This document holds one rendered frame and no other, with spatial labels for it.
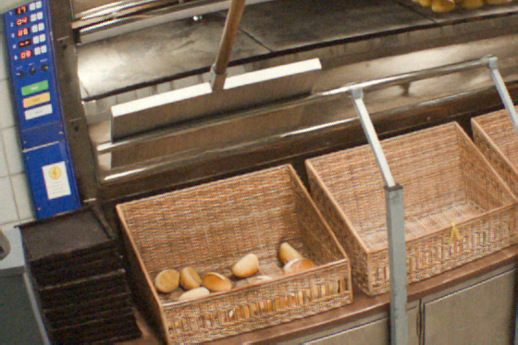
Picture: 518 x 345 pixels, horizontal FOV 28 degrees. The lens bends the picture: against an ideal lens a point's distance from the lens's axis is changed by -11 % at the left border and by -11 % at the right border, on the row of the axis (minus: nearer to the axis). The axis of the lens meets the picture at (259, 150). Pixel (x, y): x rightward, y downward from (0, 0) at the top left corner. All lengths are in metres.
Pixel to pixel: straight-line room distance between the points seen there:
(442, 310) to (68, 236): 1.13
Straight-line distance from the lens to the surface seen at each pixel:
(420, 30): 3.60
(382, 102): 3.58
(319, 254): 3.41
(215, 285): 3.35
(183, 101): 2.89
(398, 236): 3.07
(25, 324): 2.39
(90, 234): 3.14
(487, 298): 3.41
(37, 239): 3.17
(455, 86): 3.69
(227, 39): 2.65
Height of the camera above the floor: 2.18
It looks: 21 degrees down
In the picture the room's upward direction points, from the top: 8 degrees counter-clockwise
